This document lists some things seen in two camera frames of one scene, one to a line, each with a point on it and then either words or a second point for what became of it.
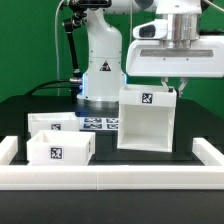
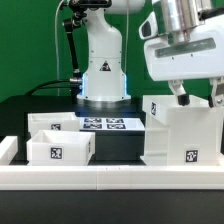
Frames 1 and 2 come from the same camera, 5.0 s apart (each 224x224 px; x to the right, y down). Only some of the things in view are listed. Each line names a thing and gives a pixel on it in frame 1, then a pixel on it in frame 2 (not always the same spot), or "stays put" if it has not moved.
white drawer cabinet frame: [146, 118] → [177, 135]
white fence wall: [208, 176] stays put
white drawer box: [56, 121] stays put
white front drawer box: [50, 147] stays put
